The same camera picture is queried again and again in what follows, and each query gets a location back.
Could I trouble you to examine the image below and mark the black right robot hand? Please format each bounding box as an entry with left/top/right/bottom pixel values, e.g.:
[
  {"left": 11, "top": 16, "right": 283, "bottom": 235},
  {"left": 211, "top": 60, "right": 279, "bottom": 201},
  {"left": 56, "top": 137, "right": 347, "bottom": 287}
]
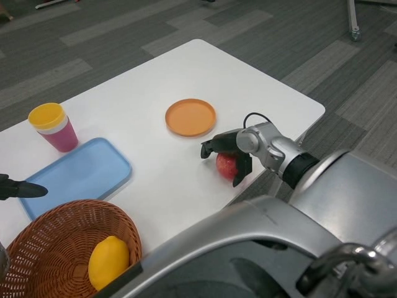
[{"left": 200, "top": 129, "right": 254, "bottom": 187}]

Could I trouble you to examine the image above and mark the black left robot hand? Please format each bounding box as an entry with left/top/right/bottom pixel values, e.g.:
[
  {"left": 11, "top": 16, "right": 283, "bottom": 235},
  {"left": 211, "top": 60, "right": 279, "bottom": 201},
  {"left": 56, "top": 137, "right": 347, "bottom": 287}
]
[{"left": 0, "top": 173, "right": 49, "bottom": 201}]

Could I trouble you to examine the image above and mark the red apple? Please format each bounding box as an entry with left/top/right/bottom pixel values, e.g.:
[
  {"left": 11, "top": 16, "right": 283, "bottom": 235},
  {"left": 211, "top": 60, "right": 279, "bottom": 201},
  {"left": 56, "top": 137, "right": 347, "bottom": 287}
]
[{"left": 215, "top": 151, "right": 239, "bottom": 181}]

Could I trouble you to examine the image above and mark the orange round plate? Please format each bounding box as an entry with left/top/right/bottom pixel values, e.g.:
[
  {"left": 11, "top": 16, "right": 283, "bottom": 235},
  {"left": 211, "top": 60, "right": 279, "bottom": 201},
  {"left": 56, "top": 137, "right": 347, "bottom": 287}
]
[{"left": 164, "top": 98, "right": 217, "bottom": 138}]

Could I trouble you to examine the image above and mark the light blue plastic tray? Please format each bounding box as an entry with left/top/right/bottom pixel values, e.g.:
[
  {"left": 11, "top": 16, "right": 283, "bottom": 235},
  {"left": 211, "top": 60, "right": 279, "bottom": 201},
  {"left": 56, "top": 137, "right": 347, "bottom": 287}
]
[{"left": 18, "top": 137, "right": 133, "bottom": 221}]

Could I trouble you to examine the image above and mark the pink plastic cup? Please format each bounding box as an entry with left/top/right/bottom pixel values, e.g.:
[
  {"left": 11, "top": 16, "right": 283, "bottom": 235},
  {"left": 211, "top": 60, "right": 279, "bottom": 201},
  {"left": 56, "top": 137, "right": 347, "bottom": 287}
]
[{"left": 38, "top": 119, "right": 79, "bottom": 153}]

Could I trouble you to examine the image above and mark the brown wicker basket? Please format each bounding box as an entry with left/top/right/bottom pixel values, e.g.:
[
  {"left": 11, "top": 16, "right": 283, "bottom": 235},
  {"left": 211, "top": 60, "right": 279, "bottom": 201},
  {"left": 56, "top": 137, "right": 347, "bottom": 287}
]
[{"left": 0, "top": 199, "right": 143, "bottom": 298}]

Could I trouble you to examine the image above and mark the grey metal table leg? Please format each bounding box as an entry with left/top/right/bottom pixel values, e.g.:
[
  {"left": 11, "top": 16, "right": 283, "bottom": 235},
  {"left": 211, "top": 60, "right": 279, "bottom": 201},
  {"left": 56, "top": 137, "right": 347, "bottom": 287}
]
[{"left": 272, "top": 173, "right": 285, "bottom": 198}]

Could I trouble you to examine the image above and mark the white plastic cup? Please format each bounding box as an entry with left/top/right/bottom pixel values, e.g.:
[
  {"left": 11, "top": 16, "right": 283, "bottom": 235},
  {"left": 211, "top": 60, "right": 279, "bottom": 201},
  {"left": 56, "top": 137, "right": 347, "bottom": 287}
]
[{"left": 35, "top": 116, "right": 68, "bottom": 135}]

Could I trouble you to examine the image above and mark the yellow plastic cup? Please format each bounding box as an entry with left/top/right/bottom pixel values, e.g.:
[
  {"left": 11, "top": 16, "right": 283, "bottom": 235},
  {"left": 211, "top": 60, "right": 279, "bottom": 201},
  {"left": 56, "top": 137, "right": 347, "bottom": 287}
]
[{"left": 27, "top": 104, "right": 66, "bottom": 130}]

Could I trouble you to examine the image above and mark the yellow lemon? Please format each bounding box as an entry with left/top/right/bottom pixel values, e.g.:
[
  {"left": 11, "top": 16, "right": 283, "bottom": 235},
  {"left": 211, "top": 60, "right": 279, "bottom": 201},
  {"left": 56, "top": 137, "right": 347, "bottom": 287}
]
[{"left": 88, "top": 235, "right": 130, "bottom": 292}]

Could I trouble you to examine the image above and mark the silver robot chest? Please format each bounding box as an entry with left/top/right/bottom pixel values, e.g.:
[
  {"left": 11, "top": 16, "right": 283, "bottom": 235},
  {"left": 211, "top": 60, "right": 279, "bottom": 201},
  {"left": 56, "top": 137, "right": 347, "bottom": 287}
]
[{"left": 102, "top": 195, "right": 397, "bottom": 298}]

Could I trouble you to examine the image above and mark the metal leg with caster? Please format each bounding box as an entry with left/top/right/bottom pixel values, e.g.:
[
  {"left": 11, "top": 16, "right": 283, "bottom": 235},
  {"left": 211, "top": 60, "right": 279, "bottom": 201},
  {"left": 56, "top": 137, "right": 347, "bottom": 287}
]
[{"left": 346, "top": 0, "right": 362, "bottom": 42}]

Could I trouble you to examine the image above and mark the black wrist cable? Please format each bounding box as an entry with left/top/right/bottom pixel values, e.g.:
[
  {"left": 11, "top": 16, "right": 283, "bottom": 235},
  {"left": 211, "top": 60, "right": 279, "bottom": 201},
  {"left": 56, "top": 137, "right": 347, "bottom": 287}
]
[{"left": 243, "top": 112, "right": 274, "bottom": 129}]

